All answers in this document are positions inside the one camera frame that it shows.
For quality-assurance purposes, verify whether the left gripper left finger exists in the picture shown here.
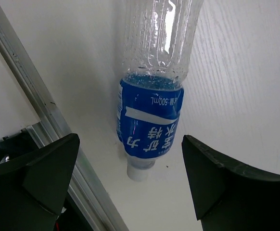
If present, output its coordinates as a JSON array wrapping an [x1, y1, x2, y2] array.
[[0, 133, 80, 231]]

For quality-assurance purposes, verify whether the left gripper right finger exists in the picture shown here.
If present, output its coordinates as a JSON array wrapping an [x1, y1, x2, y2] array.
[[182, 135, 280, 231]]

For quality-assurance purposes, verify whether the blue label water bottle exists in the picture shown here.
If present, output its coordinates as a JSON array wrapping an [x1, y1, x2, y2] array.
[[116, 0, 203, 182]]

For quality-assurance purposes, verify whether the aluminium rail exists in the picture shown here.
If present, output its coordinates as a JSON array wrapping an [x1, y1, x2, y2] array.
[[0, 6, 128, 231]]

